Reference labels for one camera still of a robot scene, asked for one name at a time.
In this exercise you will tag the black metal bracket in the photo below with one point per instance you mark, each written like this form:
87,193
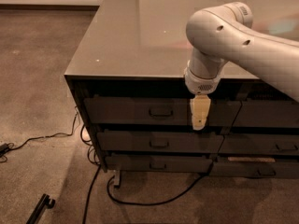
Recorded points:
45,202

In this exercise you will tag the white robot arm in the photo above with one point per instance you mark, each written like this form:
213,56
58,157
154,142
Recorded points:
224,34

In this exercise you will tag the dark drawer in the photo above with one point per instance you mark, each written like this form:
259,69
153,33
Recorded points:
146,163
255,167
134,110
260,144
268,114
159,141

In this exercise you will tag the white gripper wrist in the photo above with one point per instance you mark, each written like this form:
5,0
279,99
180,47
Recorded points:
200,84

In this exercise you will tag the black power adapter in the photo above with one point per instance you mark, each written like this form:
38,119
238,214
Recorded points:
4,149

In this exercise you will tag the dark drawer cabinet glossy top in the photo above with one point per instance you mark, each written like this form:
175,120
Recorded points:
138,48

